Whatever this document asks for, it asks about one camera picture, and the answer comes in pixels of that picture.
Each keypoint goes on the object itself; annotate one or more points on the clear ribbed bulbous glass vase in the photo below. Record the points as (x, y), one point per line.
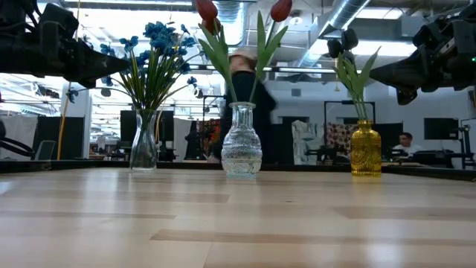
(241, 149)

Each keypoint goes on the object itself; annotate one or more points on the white and blue cloth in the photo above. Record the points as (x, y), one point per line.
(306, 137)

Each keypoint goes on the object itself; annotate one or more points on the patterned cloth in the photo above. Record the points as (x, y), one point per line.
(208, 134)
(340, 136)

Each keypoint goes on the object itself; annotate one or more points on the black partition panel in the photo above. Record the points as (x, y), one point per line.
(166, 126)
(67, 134)
(386, 137)
(284, 141)

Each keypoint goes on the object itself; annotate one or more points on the white building column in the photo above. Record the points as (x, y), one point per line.
(80, 130)

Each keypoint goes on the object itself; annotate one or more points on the silver ventilation duct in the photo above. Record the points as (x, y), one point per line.
(346, 11)
(234, 22)

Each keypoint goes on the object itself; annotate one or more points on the gray office chair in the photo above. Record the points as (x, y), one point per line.
(46, 149)

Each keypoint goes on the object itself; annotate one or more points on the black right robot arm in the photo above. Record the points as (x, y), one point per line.
(469, 74)

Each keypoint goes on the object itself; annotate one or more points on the black monitor screen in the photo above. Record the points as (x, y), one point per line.
(441, 128)

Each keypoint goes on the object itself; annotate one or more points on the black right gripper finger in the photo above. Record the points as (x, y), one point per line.
(401, 74)
(405, 96)

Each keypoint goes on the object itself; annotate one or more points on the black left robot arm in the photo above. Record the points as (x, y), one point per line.
(16, 52)

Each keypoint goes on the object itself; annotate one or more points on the tall slim clear glass vase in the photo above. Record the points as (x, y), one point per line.
(144, 149)

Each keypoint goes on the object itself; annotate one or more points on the person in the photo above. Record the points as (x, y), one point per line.
(245, 93)
(406, 143)

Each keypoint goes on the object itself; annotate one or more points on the amber glass vase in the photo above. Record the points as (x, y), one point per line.
(365, 149)

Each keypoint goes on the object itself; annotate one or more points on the green stem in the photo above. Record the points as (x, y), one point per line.
(334, 48)

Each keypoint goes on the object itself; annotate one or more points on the white partition panel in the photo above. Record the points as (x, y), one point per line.
(22, 126)

